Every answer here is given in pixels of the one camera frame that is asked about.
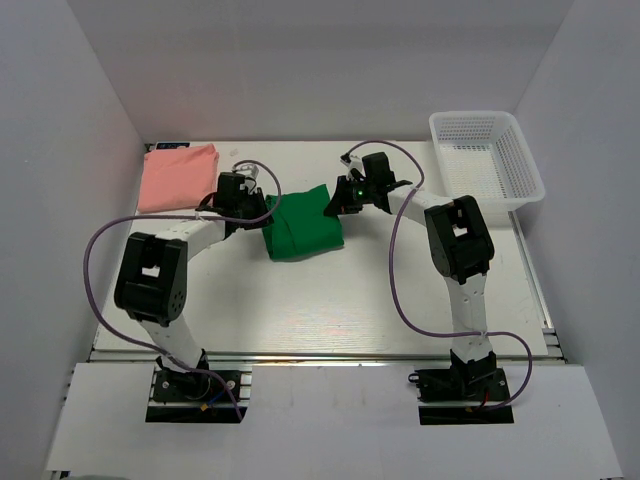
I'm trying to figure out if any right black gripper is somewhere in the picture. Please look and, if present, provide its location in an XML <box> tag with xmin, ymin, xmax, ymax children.
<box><xmin>325</xmin><ymin>175</ymin><xmax>377</xmax><ymax>215</ymax></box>

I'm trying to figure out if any green t shirt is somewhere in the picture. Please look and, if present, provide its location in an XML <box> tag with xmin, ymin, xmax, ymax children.
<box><xmin>262</xmin><ymin>184</ymin><xmax>344</xmax><ymax>261</ymax></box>

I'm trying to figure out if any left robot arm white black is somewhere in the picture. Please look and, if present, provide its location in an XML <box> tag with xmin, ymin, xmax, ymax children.
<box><xmin>114</xmin><ymin>164</ymin><xmax>272</xmax><ymax>399</ymax></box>

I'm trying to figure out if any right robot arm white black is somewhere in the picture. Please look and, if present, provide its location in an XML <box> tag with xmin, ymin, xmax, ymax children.
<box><xmin>324</xmin><ymin>152</ymin><xmax>497</xmax><ymax>399</ymax></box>

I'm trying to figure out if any folded pink t shirt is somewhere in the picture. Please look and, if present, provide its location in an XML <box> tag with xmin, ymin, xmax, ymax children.
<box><xmin>137</xmin><ymin>144</ymin><xmax>219</xmax><ymax>214</ymax></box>

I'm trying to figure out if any dark label plate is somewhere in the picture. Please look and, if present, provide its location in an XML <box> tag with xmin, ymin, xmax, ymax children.
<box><xmin>154</xmin><ymin>142</ymin><xmax>190</xmax><ymax>150</ymax></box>

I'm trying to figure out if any white plastic mesh basket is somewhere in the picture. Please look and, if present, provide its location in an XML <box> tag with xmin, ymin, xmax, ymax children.
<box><xmin>429</xmin><ymin>111</ymin><xmax>545</xmax><ymax>213</ymax></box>

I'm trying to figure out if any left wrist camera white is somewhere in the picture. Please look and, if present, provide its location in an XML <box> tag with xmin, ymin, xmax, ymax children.
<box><xmin>232</xmin><ymin>161</ymin><xmax>259</xmax><ymax>188</ymax></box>

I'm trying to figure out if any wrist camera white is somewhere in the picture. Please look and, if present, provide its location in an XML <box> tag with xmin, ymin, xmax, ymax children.
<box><xmin>232</xmin><ymin>161</ymin><xmax>259</xmax><ymax>188</ymax></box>
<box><xmin>340</xmin><ymin>153</ymin><xmax>365</xmax><ymax>181</ymax></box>

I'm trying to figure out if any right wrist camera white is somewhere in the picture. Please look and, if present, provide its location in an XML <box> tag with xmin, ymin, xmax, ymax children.
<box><xmin>340</xmin><ymin>153</ymin><xmax>365</xmax><ymax>181</ymax></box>

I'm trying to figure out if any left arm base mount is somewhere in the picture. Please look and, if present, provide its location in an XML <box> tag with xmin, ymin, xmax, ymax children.
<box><xmin>145</xmin><ymin>368</ymin><xmax>250</xmax><ymax>425</ymax></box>

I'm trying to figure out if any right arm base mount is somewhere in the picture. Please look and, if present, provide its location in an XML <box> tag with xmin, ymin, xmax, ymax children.
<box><xmin>407</xmin><ymin>367</ymin><xmax>514</xmax><ymax>426</ymax></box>

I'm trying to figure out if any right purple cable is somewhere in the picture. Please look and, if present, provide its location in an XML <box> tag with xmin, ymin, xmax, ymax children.
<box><xmin>339</xmin><ymin>139</ymin><xmax>534</xmax><ymax>414</ymax></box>

